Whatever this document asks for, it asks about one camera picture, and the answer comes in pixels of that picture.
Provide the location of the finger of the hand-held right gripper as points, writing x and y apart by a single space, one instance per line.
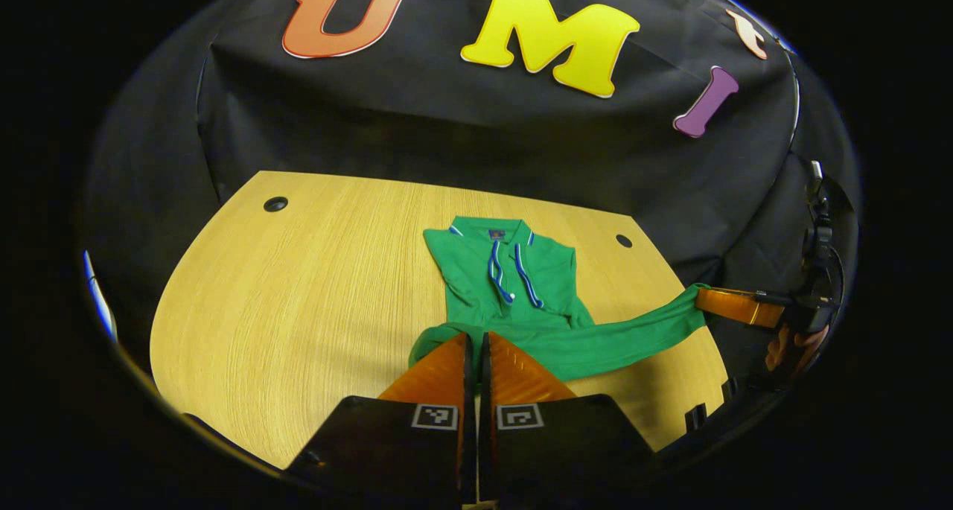
767 299

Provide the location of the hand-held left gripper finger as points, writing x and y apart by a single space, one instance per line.
469 458
485 458

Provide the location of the green T-shirt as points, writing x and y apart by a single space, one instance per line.
536 272

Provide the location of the small black block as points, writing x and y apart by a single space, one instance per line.
695 417
730 388

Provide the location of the black backdrop cloth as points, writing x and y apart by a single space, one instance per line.
447 115

